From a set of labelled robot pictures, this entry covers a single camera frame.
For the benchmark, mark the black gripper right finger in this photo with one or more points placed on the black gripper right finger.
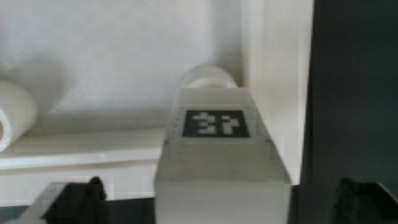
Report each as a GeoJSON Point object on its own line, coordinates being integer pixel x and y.
{"type": "Point", "coordinates": [366, 203]}

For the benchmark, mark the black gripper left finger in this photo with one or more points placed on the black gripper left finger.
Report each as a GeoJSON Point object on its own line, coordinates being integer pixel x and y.
{"type": "Point", "coordinates": [78, 207]}

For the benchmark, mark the white square tabletop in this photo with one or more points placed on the white square tabletop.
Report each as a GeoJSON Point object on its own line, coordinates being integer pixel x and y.
{"type": "Point", "coordinates": [97, 54]}

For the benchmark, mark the white L-shaped obstacle fence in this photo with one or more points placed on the white L-shaped obstacle fence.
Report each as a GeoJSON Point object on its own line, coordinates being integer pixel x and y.
{"type": "Point", "coordinates": [30, 188]}

